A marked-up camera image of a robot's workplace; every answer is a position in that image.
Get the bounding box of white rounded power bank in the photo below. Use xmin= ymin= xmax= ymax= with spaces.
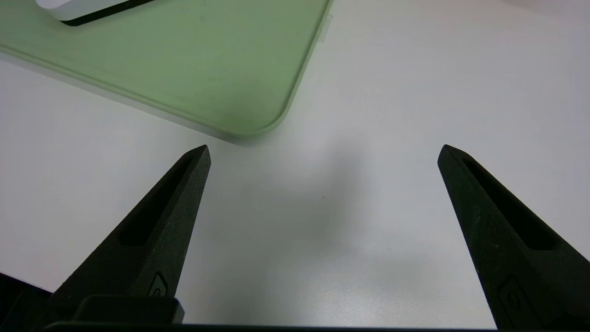
xmin=36 ymin=0 xmax=155 ymax=26

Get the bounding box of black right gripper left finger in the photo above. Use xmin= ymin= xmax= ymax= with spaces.
xmin=44 ymin=145 xmax=212 ymax=327

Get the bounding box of light green plastic tray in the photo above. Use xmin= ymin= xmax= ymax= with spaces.
xmin=0 ymin=0 xmax=333 ymax=141

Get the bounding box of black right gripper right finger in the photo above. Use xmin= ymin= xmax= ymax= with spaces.
xmin=437 ymin=144 xmax=590 ymax=330

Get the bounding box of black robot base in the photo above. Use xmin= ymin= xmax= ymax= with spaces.
xmin=0 ymin=272 xmax=52 ymax=332

